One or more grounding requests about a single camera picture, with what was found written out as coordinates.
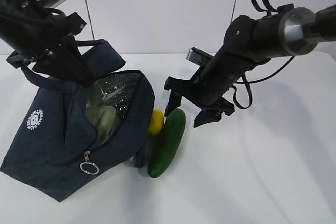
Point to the yellow lemon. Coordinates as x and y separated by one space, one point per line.
157 123

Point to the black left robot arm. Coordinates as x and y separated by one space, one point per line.
30 9

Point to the green cucumber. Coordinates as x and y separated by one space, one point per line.
169 140

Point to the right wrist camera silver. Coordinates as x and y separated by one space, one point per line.
198 57

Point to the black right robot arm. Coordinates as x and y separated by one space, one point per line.
286 31

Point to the glass container green lid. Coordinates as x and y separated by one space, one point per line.
105 120

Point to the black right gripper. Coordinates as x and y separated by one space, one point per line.
212 104

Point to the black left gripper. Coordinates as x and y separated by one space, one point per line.
32 38

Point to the dark blue lunch bag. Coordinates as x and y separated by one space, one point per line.
52 149

